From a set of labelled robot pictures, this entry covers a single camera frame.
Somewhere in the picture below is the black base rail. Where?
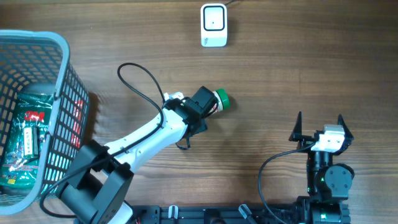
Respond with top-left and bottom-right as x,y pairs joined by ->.
127,204 -> 308,224

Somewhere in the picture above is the white barcode scanner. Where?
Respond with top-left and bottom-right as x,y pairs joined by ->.
200,3 -> 228,47

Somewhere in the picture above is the green lid jar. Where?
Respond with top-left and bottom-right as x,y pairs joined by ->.
212,88 -> 230,113

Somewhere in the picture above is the green 3M glove packet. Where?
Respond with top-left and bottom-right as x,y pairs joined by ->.
1,93 -> 53,189

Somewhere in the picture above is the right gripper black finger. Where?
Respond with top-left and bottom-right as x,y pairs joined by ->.
337,114 -> 354,140
289,111 -> 315,142

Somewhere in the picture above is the red snack stick packet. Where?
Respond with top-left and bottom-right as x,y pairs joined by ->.
71,100 -> 83,149

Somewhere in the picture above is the grey plastic mesh basket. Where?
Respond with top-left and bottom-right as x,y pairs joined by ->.
1,30 -> 90,215

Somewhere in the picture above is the green battery pack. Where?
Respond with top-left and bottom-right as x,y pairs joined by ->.
23,126 -> 39,157

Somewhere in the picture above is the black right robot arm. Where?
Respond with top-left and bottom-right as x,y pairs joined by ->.
289,112 -> 354,224

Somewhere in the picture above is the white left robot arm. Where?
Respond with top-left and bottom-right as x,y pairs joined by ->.
56,87 -> 230,223

